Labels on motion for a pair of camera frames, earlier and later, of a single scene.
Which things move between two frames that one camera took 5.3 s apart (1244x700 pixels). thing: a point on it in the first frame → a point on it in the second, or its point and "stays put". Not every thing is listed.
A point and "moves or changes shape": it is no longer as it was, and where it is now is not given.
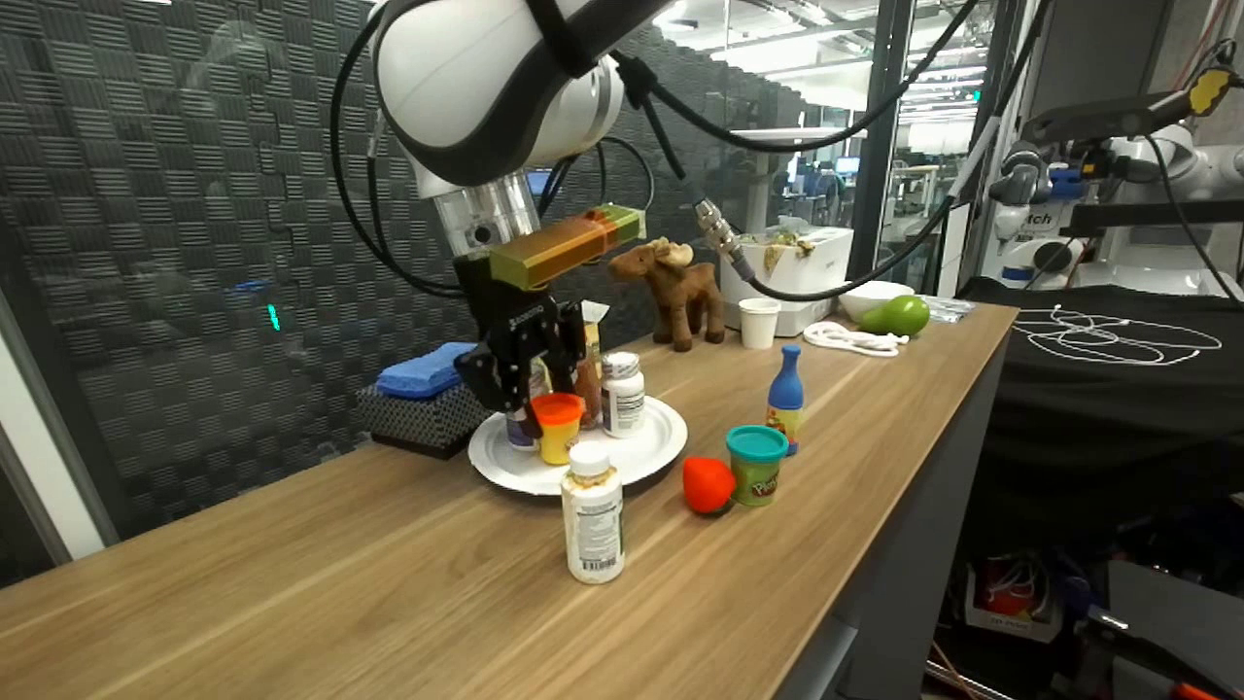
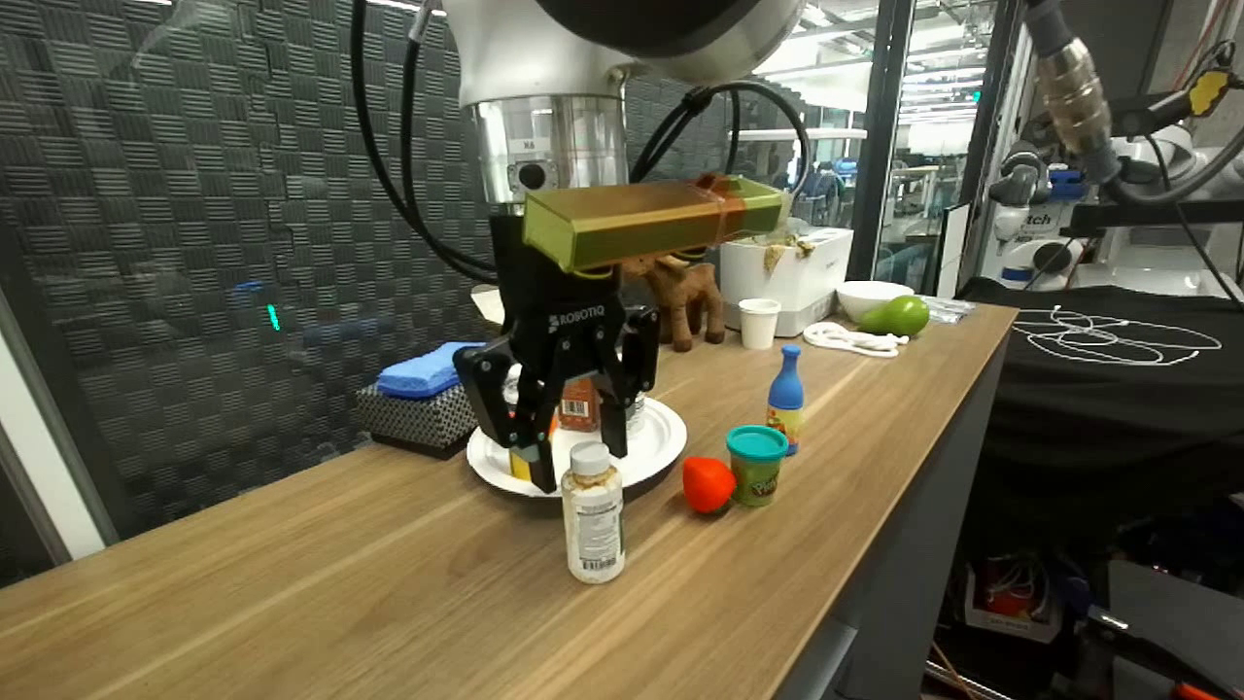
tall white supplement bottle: (593, 514) stays put
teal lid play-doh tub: (755, 460) stays put
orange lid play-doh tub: (559, 426) moves or changes shape
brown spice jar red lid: (589, 382) stays put
